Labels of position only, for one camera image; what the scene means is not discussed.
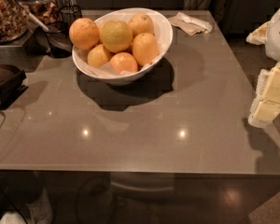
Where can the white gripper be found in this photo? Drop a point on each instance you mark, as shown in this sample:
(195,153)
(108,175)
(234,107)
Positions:
(278,36)

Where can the yellowish green top orange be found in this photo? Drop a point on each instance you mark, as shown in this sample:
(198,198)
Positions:
(117,35)

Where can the orange at bowl right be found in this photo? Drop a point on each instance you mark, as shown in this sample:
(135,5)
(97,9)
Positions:
(145,48)

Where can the orange at bowl back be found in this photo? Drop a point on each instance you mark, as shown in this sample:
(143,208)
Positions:
(141,23)

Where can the orange at bowl front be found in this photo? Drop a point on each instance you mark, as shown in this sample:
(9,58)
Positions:
(124,62)

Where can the white ceramic bowl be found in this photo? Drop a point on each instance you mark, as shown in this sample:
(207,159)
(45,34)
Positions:
(162,31)

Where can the orange at bowl front-left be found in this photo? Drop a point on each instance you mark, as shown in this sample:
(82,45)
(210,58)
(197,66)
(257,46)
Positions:
(98,56)

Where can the orange on bowl rim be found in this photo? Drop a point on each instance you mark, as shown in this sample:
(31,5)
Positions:
(84,33)

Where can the crumpled beige napkin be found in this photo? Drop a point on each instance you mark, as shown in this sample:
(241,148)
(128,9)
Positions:
(190,25)

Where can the black device on left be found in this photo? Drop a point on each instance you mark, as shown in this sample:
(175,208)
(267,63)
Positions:
(11,87)

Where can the large glass snack jar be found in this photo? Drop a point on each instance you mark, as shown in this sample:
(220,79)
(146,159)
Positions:
(13,22)

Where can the black wire mesh cup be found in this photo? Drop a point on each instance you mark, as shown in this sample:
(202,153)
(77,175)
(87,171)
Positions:
(70,13)

